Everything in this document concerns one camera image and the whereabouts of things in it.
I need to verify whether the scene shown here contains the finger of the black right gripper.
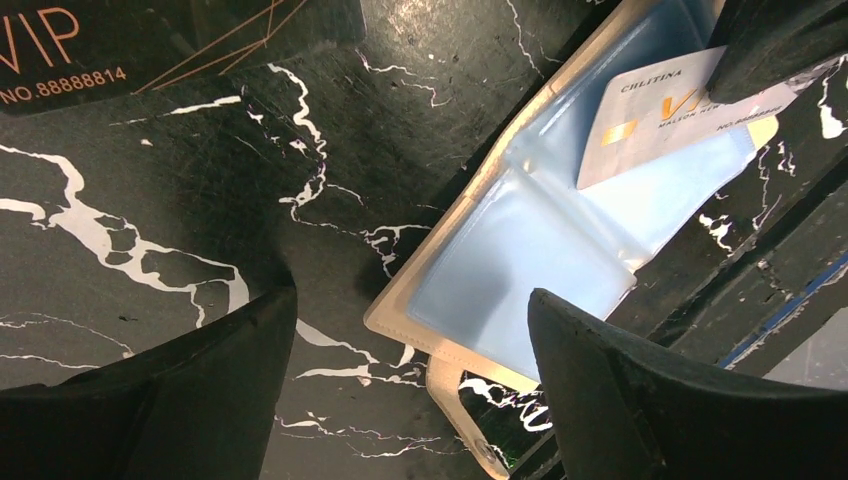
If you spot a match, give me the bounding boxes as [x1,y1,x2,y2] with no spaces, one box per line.
[706,0,847,104]

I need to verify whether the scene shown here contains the beige card holder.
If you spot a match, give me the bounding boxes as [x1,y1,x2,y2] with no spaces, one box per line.
[364,1,777,479]

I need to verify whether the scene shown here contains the black VIP card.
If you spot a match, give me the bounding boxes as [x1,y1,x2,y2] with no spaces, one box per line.
[1,0,366,117]

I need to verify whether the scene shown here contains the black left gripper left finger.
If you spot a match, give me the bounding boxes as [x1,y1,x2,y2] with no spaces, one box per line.
[1,286,297,479]

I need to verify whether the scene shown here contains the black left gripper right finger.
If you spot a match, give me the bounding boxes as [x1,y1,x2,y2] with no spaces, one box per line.
[527,288,847,479]

